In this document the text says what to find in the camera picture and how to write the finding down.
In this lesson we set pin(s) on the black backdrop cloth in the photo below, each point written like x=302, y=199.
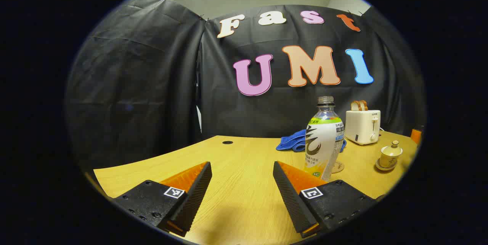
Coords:
x=152, y=85

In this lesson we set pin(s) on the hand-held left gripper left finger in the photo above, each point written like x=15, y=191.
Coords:
x=198, y=195

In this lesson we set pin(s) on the blue towel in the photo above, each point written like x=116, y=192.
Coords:
x=291, y=142

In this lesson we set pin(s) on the round brown coaster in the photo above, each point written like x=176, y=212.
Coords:
x=339, y=167

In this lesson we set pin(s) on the clear water bottle white label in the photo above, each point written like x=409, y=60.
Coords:
x=322, y=142

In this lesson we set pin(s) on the cream ceramic teacup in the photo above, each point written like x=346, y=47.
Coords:
x=389, y=160

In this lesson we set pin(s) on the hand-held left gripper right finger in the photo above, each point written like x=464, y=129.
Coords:
x=289, y=195

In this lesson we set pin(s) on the cream teacup lid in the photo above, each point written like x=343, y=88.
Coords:
x=392, y=149

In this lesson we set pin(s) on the bread slice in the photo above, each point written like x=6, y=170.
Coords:
x=364, y=104
x=355, y=106

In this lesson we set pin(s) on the cream saucer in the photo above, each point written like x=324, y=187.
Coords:
x=381, y=167

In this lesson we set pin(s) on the white toaster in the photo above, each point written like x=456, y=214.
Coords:
x=360, y=127

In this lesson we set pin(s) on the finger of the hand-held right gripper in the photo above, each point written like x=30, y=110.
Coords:
x=416, y=136

